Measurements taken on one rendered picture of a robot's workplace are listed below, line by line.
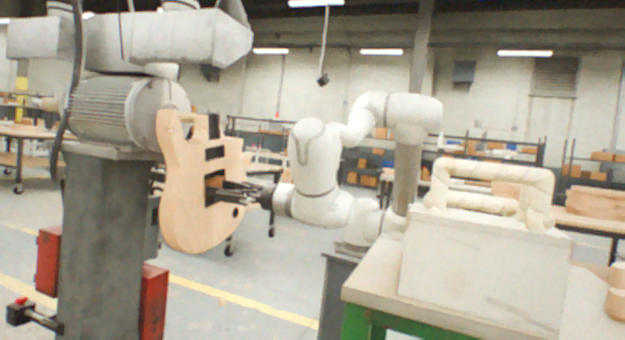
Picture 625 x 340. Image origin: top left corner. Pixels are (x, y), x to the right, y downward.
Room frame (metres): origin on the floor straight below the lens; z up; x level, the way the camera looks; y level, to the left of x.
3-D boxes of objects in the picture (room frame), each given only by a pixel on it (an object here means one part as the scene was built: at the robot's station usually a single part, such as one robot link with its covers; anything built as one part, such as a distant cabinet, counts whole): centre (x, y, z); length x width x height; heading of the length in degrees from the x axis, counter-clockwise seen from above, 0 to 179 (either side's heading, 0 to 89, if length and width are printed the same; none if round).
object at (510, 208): (0.75, -0.39, 1.12); 0.20 x 0.03 x 0.03; 67
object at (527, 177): (0.60, -0.33, 1.20); 0.20 x 0.03 x 0.03; 67
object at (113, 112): (1.17, 0.67, 1.25); 0.41 x 0.27 x 0.26; 69
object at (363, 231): (1.60, -0.29, 0.87); 0.18 x 0.16 x 0.22; 70
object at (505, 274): (0.64, -0.35, 1.02); 0.27 x 0.15 x 0.17; 68
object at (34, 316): (1.13, 0.94, 0.46); 0.25 x 0.07 x 0.08; 69
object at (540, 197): (0.57, -0.41, 1.15); 0.03 x 0.03 x 0.09
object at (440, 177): (0.63, -0.25, 1.15); 0.03 x 0.03 x 0.09
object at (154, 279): (1.33, 0.68, 0.49); 0.25 x 0.12 x 0.37; 69
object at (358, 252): (1.61, -0.26, 0.73); 0.22 x 0.18 x 0.06; 62
